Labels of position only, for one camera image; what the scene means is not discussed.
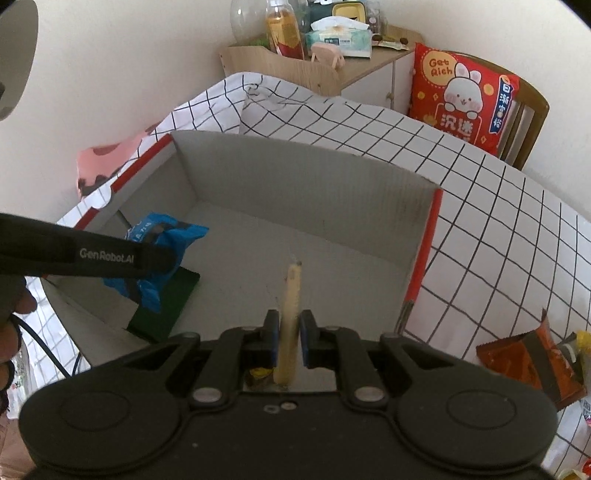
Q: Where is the brown small snack pack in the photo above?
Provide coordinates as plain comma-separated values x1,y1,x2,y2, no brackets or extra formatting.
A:
249,367,273,388

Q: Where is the beige stick snack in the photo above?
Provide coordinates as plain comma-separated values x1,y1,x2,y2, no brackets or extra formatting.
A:
273,262,301,387

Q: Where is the green snack packet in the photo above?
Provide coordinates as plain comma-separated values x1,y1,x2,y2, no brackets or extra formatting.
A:
126,267,200,344

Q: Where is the blue snack packet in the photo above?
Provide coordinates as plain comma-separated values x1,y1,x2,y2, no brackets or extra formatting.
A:
103,213,209,313

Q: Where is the orange brown snack bag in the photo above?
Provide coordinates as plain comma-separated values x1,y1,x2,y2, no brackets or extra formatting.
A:
476,309,587,411

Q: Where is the person left hand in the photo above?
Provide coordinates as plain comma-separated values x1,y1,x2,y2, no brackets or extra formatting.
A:
0,275,37,414

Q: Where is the pink patterned cloth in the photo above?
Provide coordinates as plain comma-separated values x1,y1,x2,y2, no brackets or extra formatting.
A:
76,124,156,198

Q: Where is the red white cardboard box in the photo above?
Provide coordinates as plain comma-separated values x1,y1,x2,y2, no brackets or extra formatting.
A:
40,129,445,393

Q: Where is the wooden side cabinet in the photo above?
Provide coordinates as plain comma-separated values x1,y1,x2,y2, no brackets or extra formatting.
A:
219,25,424,115

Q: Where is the red rabbit cushion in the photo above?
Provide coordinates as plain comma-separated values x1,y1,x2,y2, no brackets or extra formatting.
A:
409,43,520,155

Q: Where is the pink small object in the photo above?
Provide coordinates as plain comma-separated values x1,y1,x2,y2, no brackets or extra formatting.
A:
311,42,346,70

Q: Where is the tissue box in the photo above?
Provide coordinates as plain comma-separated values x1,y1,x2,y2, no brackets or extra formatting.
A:
304,16,373,58

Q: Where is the orange drink bottle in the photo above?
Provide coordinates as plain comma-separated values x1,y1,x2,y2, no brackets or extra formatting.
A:
266,0,304,60

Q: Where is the wooden chair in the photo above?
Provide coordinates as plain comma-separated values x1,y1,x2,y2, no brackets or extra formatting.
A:
443,50,551,172

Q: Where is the clear glass bowl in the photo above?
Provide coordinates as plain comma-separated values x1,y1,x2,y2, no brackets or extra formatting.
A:
229,0,270,48

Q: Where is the black cable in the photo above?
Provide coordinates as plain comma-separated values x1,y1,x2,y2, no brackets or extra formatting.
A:
11,313,82,379

